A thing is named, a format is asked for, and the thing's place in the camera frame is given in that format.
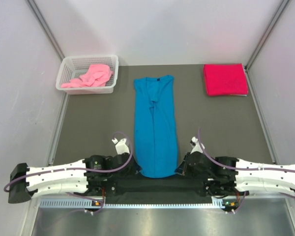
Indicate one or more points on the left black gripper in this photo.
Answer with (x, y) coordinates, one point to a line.
(132, 170)

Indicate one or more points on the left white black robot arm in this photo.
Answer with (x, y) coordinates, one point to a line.
(94, 176)

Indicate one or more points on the white plastic basket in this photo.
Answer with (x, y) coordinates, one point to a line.
(75, 66)

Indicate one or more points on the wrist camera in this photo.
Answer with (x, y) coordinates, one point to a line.
(196, 146)
(121, 146)

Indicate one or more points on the folded red t shirt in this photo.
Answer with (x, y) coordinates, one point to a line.
(225, 79)

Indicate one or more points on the blue t shirt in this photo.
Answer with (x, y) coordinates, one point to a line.
(155, 132)

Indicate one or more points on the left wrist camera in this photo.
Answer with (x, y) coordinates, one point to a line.
(121, 146)

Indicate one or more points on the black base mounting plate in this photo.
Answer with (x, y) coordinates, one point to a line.
(177, 189)

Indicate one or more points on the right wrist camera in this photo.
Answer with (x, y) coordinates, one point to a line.
(196, 146)

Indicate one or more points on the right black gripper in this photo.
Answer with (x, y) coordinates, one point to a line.
(184, 169)

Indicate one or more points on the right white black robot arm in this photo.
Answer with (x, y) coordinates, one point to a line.
(229, 176)

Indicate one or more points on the pink t shirt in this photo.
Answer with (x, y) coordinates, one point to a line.
(96, 76)

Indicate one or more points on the slotted grey cable duct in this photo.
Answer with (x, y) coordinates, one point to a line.
(88, 204)

